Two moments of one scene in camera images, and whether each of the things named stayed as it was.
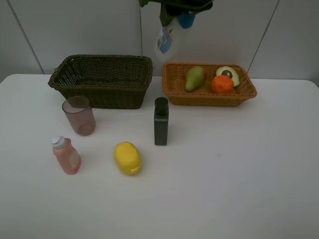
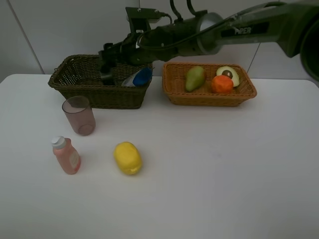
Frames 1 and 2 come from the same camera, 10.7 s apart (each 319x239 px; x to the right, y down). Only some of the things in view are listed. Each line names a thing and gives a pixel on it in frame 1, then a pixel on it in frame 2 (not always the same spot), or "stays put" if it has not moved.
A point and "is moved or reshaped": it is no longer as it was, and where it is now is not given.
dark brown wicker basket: [109, 81] stays put
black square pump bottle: [161, 121] to [106, 76]
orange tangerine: [222, 84] stays put
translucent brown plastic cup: [78, 111] stays put
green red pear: [194, 77] stays put
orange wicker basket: [175, 75] stays put
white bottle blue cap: [165, 42] is moved or reshaped
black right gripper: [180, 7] to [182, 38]
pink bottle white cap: [67, 155] stays put
